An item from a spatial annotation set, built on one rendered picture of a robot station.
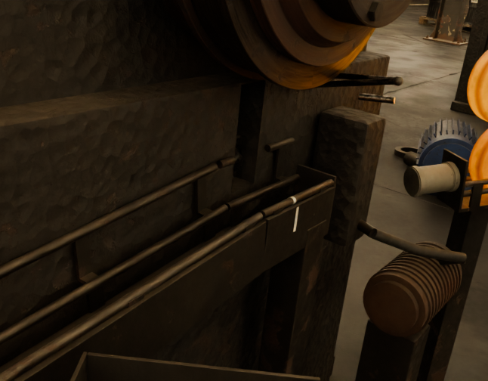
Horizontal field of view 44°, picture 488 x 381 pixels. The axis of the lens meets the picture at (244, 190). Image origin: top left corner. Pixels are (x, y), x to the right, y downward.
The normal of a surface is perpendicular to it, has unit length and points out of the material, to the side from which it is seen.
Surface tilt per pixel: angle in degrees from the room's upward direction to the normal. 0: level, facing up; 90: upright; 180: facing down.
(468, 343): 0
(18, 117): 0
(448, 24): 90
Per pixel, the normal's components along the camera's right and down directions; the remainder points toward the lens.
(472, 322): 0.10, -0.92
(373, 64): 0.79, 0.30
